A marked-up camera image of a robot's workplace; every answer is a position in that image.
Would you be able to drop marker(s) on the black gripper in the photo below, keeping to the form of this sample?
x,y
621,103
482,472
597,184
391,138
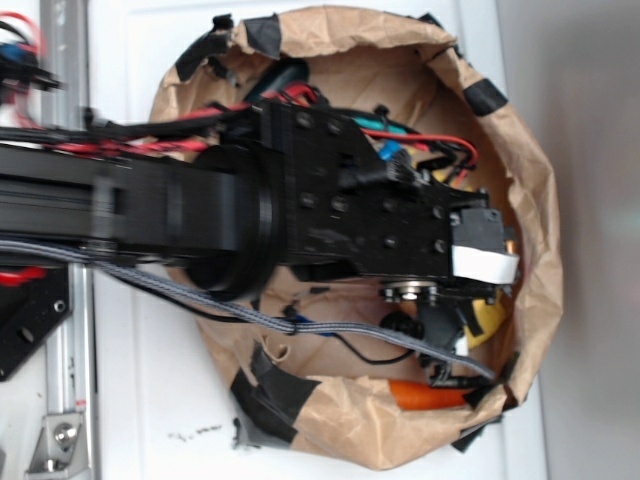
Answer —
x,y
368,200

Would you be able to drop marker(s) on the metal corner bracket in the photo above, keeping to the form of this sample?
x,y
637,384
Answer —
x,y
61,451

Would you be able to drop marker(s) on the yellow microfiber cloth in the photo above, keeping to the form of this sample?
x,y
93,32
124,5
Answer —
x,y
488,317

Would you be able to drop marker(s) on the brown paper bag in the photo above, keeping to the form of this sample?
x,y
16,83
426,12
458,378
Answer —
x,y
330,395

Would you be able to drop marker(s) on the orange plastic carrot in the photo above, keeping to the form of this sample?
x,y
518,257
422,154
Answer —
x,y
414,396

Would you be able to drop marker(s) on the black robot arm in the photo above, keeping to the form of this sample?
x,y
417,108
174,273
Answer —
x,y
201,211

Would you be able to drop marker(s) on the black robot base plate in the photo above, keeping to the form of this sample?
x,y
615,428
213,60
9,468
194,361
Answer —
x,y
34,301

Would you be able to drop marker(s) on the aluminium extrusion rail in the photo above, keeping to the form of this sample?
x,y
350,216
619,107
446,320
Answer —
x,y
70,349

